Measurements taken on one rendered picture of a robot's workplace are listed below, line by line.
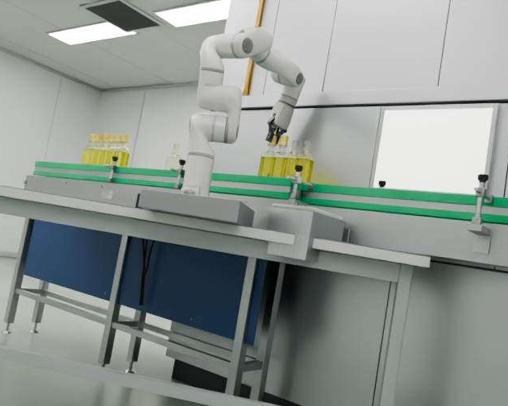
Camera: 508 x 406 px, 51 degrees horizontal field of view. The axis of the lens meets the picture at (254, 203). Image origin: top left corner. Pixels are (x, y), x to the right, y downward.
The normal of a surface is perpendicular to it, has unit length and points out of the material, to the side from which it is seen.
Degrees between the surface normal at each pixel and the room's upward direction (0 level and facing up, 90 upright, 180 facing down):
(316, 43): 90
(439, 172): 90
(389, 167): 90
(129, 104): 90
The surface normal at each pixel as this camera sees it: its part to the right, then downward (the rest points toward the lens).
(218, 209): -0.14, -0.11
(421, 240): -0.58, -0.17
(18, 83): 0.80, 0.08
